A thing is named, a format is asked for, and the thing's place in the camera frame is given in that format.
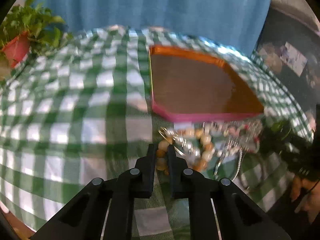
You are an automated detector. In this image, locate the cream beaded bracelet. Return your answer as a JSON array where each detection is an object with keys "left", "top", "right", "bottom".
[{"left": 155, "top": 127, "right": 217, "bottom": 176}]

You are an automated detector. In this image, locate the pearl safety pin brooch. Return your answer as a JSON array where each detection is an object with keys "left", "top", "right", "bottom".
[{"left": 158, "top": 127, "right": 201, "bottom": 158}]

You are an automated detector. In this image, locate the tangled jewelry pile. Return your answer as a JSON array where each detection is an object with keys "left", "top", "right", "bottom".
[{"left": 194, "top": 119, "right": 263, "bottom": 180}]

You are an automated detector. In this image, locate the person's right hand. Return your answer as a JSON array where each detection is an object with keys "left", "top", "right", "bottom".
[{"left": 290, "top": 176, "right": 319, "bottom": 224}]

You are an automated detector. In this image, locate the orange tray with pink rim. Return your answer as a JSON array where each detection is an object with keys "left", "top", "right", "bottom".
[{"left": 148, "top": 45, "right": 264, "bottom": 122}]

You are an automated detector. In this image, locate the green white checkered tablecloth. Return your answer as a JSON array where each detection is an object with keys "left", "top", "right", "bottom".
[{"left": 1, "top": 27, "right": 312, "bottom": 230}]

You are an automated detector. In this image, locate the dark cluttered furniture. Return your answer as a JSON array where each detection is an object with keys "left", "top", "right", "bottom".
[{"left": 257, "top": 0, "right": 319, "bottom": 115}]

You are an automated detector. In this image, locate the blue curtain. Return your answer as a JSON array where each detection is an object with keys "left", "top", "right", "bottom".
[{"left": 36, "top": 0, "right": 271, "bottom": 55}]

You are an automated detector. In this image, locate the green plant in red pot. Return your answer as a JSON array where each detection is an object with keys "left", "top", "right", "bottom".
[{"left": 1, "top": 0, "right": 73, "bottom": 68}]

